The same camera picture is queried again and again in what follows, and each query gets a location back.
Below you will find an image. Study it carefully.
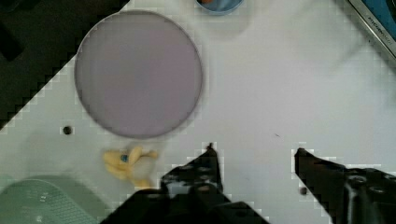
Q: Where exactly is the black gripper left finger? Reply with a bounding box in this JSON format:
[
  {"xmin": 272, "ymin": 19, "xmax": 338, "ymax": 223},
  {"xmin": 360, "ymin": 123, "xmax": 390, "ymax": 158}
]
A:
[{"xmin": 160, "ymin": 143, "xmax": 223, "ymax": 198}]

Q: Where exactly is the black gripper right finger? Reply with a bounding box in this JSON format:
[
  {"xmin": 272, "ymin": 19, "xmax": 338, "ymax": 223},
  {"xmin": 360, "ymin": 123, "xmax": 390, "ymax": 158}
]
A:
[{"xmin": 294, "ymin": 148, "xmax": 396, "ymax": 224}]

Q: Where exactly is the silver toaster oven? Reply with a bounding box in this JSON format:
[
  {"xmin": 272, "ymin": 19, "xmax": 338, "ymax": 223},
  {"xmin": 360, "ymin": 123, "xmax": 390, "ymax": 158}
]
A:
[{"xmin": 347, "ymin": 0, "xmax": 396, "ymax": 57}]

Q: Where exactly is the peeled toy banana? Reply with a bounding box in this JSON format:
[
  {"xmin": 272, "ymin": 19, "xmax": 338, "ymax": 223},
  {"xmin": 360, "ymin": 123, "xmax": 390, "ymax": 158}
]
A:
[{"xmin": 103, "ymin": 147, "xmax": 158, "ymax": 189}]

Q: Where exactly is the purple round plate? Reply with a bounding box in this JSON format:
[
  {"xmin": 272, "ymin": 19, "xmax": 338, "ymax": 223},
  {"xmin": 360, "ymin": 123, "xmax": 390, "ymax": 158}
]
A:
[{"xmin": 74, "ymin": 10, "xmax": 204, "ymax": 139}]

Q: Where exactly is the blue bowl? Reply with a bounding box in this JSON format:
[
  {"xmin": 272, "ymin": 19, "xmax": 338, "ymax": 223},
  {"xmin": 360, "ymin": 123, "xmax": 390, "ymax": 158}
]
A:
[{"xmin": 195, "ymin": 0, "xmax": 244, "ymax": 15}]

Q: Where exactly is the green oval colander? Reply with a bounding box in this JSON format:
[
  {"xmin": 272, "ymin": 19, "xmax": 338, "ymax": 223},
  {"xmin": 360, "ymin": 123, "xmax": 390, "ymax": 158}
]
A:
[{"xmin": 0, "ymin": 176, "xmax": 108, "ymax": 224}]

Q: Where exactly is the orange toy fruit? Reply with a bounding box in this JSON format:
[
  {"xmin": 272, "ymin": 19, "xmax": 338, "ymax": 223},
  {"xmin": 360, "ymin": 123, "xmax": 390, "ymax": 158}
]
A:
[{"xmin": 197, "ymin": 0, "xmax": 214, "ymax": 4}]

